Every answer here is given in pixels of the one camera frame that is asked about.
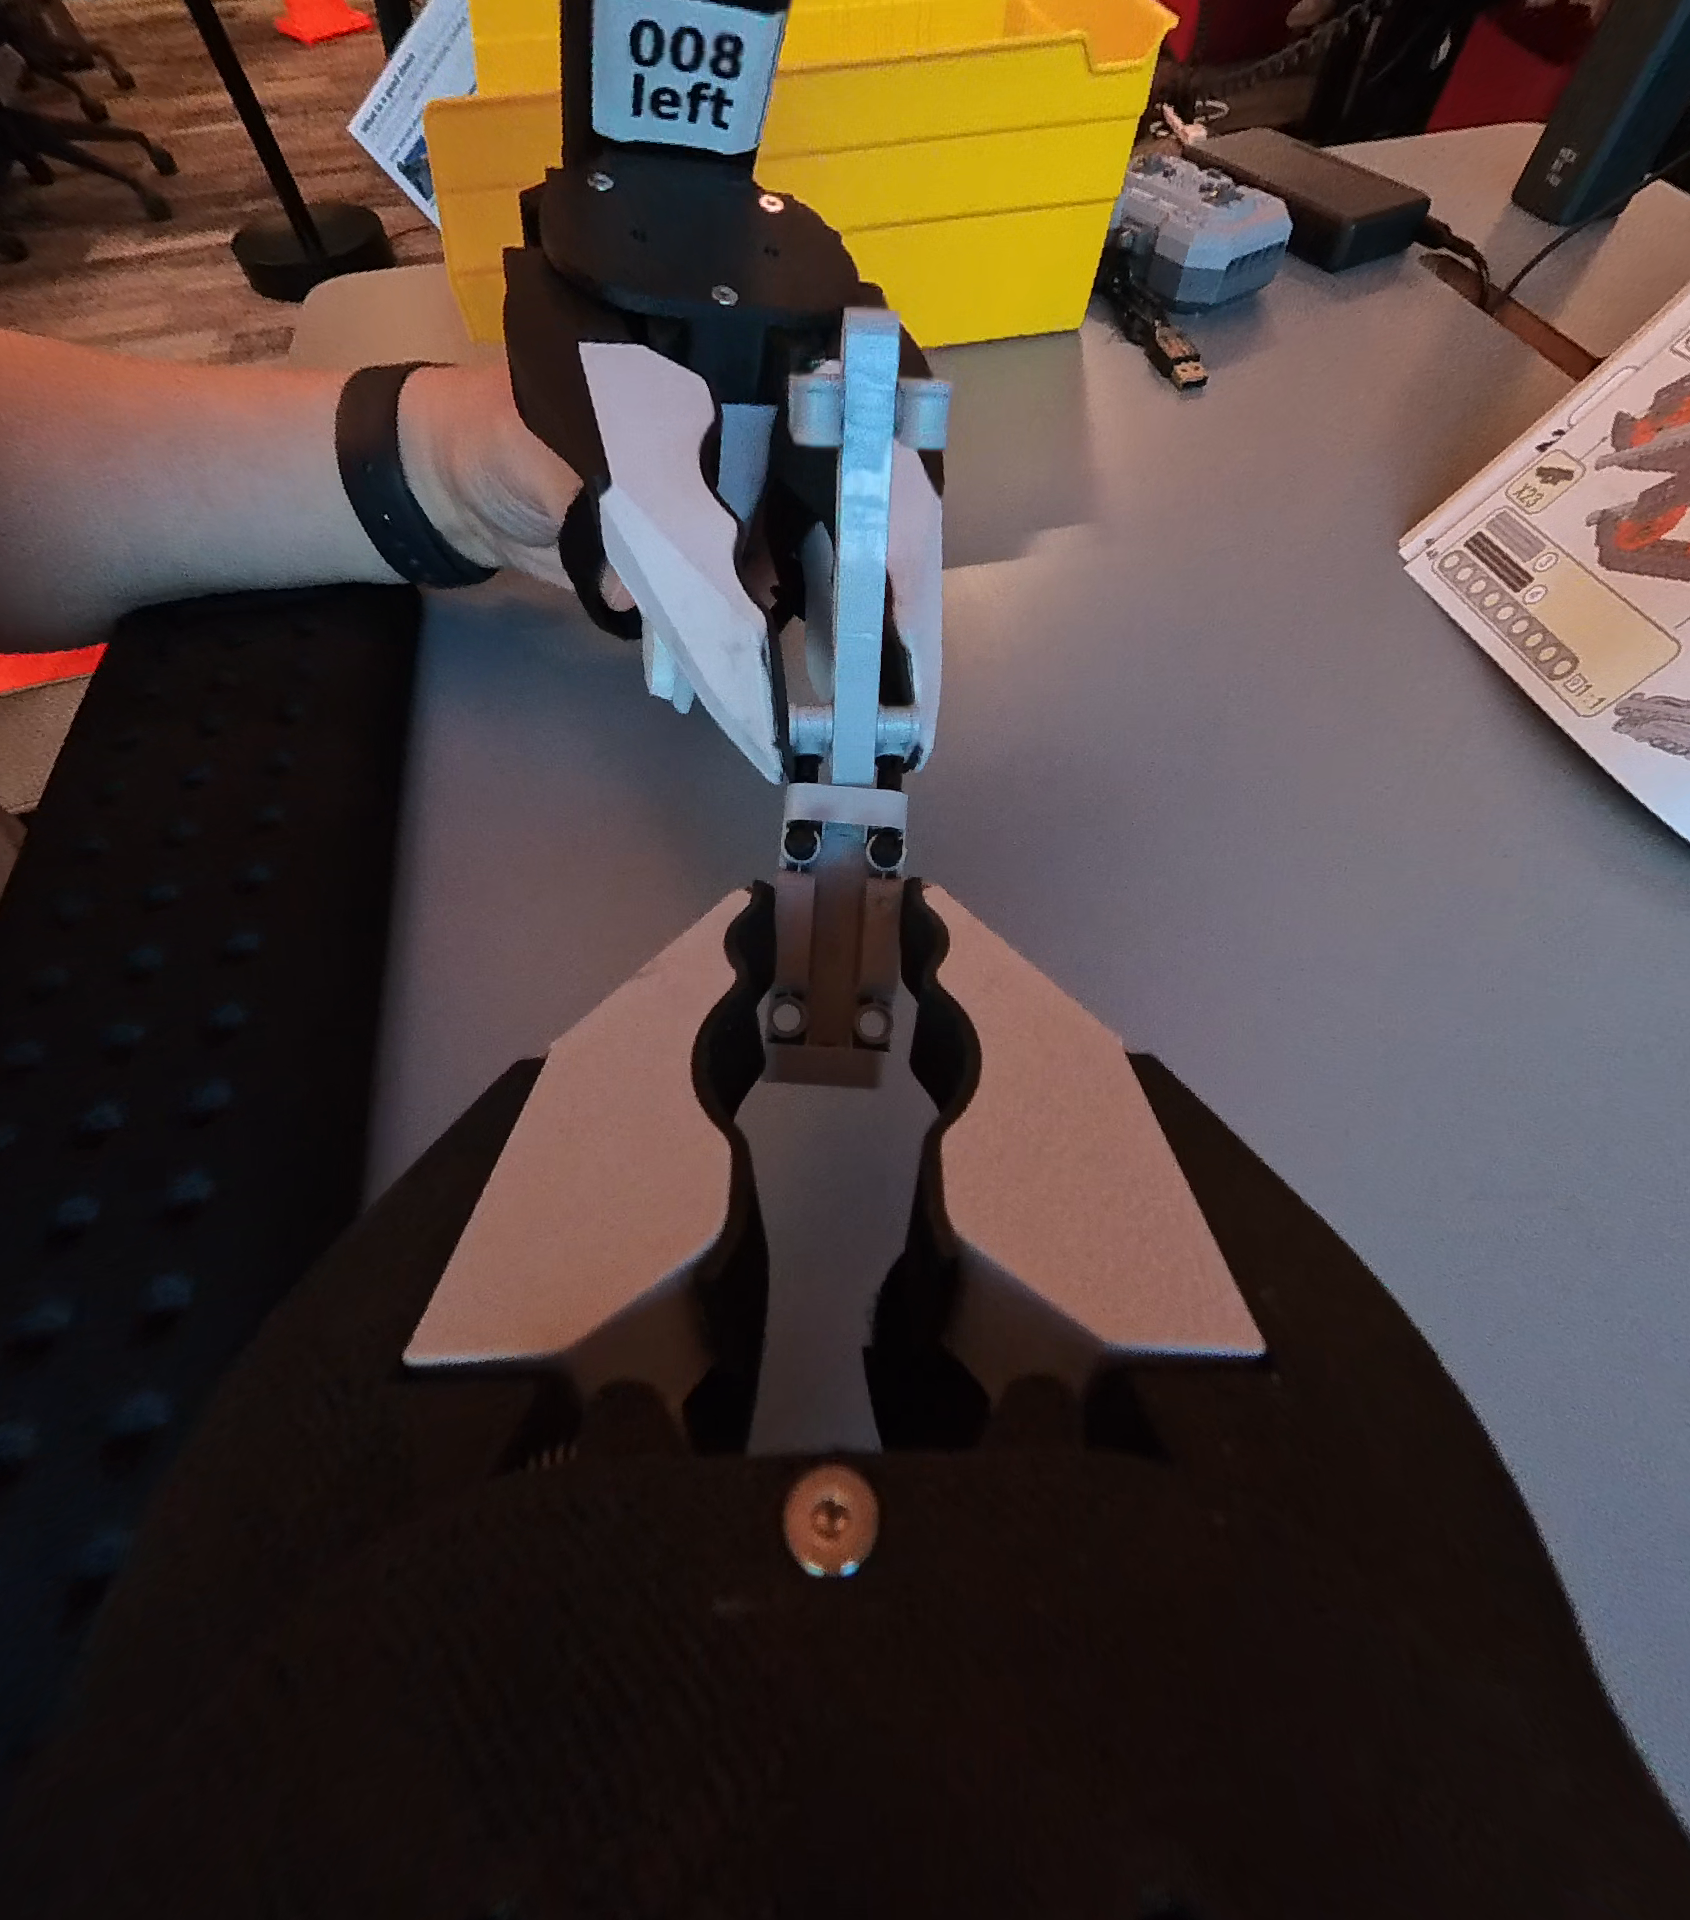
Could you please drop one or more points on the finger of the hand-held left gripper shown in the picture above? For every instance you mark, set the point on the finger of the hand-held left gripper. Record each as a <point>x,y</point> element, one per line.
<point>664,510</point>
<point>922,585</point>

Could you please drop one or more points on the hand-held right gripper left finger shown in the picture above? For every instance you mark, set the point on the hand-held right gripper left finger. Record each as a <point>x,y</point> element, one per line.
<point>590,1200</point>

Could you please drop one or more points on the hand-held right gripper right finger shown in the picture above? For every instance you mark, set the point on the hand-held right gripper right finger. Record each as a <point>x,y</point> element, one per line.
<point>1084,1200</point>

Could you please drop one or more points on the long grey toy brick beam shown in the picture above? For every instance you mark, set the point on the long grey toy brick beam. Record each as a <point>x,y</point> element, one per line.
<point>861,540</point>

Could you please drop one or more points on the short grey toy brick beam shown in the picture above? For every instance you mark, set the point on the short grey toy brick beam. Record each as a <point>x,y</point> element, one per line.
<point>839,974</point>

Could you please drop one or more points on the person's left forearm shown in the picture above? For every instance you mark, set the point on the person's left forearm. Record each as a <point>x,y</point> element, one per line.
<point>111,481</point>

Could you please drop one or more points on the person's left hand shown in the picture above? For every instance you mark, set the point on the person's left hand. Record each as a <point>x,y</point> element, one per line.
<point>484,464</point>

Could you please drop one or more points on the yellow plastic bin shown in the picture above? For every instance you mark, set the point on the yellow plastic bin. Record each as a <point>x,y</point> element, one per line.
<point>935,194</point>

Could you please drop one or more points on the black wristband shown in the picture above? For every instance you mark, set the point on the black wristband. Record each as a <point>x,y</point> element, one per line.
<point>402,481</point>

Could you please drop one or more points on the white printed flyer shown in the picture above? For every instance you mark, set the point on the white printed flyer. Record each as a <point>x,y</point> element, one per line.
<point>419,121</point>

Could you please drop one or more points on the black floor stand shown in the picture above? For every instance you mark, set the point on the black floor stand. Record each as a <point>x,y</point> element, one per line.
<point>313,249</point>

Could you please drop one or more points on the orange cone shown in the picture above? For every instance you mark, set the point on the orange cone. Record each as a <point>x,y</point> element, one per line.
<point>329,18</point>

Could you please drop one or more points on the grey toy control hub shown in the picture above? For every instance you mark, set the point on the grey toy control hub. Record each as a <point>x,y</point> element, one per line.
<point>1204,232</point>

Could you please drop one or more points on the black studded mat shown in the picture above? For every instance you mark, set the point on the black studded mat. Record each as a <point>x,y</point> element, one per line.
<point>141,1124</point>

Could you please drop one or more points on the black power adapter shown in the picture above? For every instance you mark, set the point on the black power adapter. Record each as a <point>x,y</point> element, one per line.
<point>1310,194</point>

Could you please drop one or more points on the black office chair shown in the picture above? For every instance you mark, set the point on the black office chair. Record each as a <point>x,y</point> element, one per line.
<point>50,105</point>

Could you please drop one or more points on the white instruction booklet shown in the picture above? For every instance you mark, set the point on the white instruction booklet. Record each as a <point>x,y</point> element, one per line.
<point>1655,525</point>

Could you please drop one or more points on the red bag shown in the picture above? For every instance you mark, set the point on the red bag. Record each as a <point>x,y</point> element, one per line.
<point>1499,61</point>

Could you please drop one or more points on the black monitor base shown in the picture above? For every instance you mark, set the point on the black monitor base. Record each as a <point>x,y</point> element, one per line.
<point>1641,134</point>

